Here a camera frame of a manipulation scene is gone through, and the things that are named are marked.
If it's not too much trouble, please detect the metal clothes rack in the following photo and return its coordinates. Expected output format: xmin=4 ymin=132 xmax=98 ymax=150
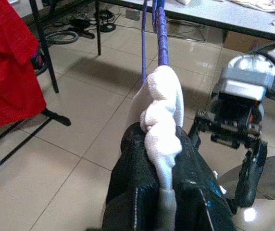
xmin=0 ymin=108 xmax=71 ymax=180

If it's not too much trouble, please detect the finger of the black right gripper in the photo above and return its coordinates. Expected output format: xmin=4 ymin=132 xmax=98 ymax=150
xmin=226 ymin=141 xmax=268 ymax=215
xmin=189 ymin=121 xmax=202 ymax=149

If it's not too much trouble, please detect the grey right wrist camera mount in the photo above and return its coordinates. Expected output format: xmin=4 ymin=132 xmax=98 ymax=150
xmin=220 ymin=47 xmax=275 ymax=103

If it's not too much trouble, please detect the red garment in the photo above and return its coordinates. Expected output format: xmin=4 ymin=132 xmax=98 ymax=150
xmin=0 ymin=0 xmax=47 ymax=129

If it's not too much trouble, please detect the purple thin hanger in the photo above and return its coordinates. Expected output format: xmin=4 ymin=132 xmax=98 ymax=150
xmin=141 ymin=0 xmax=170 ymax=87

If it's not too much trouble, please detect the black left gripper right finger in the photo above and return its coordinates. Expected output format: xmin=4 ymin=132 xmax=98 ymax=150
xmin=173 ymin=126 xmax=237 ymax=231

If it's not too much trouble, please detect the grey coiled hose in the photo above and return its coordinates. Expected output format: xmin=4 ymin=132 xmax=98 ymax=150
xmin=45 ymin=30 xmax=80 ymax=45

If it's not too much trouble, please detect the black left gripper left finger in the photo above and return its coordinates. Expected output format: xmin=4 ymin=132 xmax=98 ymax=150
xmin=102 ymin=122 xmax=162 ymax=231

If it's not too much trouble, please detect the white crumpled garment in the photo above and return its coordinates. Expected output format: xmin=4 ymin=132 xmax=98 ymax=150
xmin=232 ymin=0 xmax=275 ymax=14

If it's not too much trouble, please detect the white shirt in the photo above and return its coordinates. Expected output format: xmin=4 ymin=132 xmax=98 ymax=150
xmin=130 ymin=65 xmax=185 ymax=231

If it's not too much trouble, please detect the brown cardboard box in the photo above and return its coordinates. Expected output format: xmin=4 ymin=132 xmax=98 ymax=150
xmin=224 ymin=31 xmax=275 ymax=53

